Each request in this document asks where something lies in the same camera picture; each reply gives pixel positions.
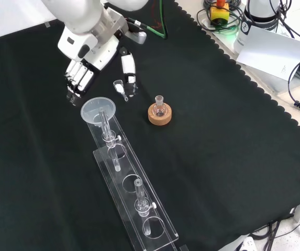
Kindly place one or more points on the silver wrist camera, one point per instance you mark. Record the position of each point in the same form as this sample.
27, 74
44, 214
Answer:
139, 38

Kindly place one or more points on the clear acrylic clip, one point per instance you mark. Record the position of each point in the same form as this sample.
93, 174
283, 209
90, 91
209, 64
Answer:
184, 248

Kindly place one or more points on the black bench cloth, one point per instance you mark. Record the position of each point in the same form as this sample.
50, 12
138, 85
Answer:
217, 157

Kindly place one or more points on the yellow stop button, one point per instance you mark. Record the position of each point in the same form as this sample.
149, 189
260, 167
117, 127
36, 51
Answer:
219, 14

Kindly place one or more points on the translucent plastic funnel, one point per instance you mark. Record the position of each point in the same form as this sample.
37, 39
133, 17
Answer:
89, 112

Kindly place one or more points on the grey tape piece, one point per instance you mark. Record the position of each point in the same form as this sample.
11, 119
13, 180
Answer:
47, 24

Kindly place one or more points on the white power strip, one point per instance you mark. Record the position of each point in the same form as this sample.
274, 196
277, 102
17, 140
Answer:
246, 244

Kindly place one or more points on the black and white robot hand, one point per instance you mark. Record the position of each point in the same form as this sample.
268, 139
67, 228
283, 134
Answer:
94, 49

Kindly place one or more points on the clear acrylic funnel stand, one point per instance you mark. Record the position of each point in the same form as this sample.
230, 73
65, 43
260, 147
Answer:
142, 196

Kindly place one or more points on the round-bottom glass flask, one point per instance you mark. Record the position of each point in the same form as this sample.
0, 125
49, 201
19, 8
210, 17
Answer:
159, 109

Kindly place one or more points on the pale board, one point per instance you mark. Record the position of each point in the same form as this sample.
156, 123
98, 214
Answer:
270, 52

